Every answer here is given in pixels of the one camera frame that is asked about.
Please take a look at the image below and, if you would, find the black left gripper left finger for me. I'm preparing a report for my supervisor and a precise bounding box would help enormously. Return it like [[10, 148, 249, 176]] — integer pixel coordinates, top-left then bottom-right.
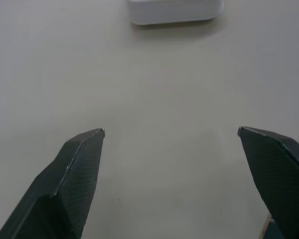
[[0, 128, 106, 239]]

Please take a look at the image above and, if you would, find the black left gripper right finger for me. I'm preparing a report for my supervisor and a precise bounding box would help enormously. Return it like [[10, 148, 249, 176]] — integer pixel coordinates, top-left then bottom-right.
[[237, 126, 299, 239]]

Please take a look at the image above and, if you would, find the white plastic container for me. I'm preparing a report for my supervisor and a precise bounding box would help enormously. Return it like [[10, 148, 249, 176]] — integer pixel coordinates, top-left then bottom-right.
[[127, 0, 225, 26]]

